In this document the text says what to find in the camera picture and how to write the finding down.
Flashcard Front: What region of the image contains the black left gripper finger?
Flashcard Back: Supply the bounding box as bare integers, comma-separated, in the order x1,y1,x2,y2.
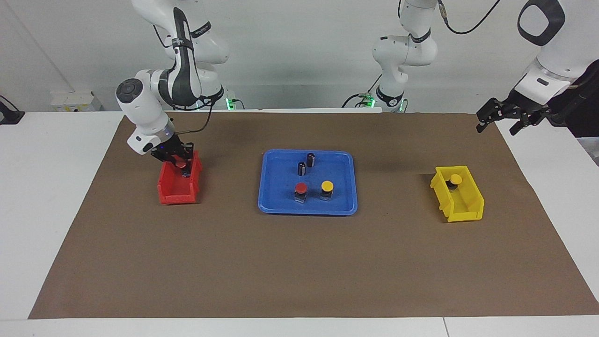
509,112,539,136
476,97,508,134

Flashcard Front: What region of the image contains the blue plastic tray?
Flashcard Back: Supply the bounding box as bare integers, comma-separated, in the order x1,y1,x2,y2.
257,149,358,216

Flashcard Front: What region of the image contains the red plastic bin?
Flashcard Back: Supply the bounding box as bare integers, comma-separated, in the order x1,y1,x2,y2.
157,150,203,205

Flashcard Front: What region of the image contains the black stand pole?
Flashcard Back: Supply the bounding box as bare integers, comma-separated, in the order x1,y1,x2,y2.
548,70,599,129

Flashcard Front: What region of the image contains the white power strip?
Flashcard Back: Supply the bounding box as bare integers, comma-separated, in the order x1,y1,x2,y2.
51,90,102,112

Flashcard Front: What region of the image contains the yellow plastic bin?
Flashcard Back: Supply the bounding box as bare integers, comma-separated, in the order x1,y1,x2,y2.
430,165,485,223

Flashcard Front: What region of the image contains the brown table mat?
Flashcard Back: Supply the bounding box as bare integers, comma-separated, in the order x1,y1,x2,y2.
28,111,599,320

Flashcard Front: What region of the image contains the black table clamp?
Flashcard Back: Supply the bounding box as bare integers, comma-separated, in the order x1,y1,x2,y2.
0,96,25,125

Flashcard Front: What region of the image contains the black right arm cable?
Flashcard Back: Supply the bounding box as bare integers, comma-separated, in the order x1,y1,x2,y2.
152,23,215,136

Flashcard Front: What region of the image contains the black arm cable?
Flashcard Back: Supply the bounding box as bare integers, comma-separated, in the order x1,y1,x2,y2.
152,23,215,136
397,0,502,35

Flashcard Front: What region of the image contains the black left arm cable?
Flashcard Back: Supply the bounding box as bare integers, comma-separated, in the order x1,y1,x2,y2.
397,0,502,35

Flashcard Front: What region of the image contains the black base cable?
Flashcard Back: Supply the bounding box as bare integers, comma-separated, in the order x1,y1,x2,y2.
341,73,383,108

